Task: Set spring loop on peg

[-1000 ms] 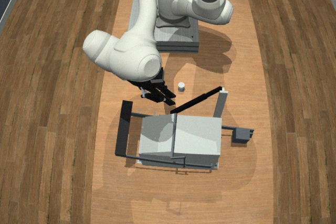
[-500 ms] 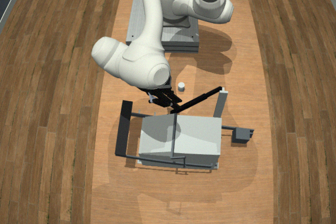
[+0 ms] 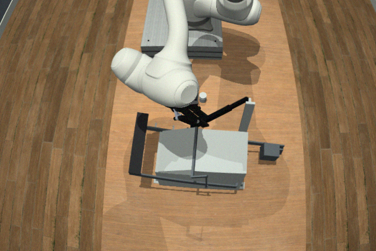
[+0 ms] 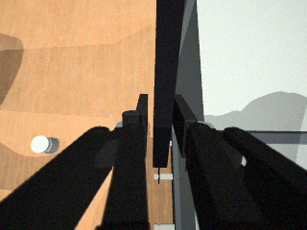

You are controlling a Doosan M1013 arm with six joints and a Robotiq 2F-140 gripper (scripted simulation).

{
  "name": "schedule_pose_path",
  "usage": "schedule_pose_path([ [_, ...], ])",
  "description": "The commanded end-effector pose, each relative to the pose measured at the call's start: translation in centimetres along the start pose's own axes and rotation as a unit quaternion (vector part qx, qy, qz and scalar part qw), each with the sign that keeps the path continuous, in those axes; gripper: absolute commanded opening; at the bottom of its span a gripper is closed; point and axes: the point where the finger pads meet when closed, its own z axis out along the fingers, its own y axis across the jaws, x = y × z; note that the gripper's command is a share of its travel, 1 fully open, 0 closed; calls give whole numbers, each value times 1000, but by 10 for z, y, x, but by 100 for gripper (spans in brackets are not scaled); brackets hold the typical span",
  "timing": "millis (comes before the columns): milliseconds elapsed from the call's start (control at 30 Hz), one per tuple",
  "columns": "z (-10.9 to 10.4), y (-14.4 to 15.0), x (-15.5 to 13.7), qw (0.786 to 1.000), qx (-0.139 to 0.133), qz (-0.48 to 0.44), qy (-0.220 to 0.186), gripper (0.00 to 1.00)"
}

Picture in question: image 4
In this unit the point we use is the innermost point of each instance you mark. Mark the black long thin rod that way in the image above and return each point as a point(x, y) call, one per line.
point(168, 27)

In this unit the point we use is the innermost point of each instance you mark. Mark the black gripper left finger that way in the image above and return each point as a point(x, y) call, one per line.
point(57, 195)

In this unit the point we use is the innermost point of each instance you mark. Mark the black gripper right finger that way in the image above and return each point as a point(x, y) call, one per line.
point(270, 190)

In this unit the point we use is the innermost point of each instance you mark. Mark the grey cylinder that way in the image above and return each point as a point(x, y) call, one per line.
point(43, 144)

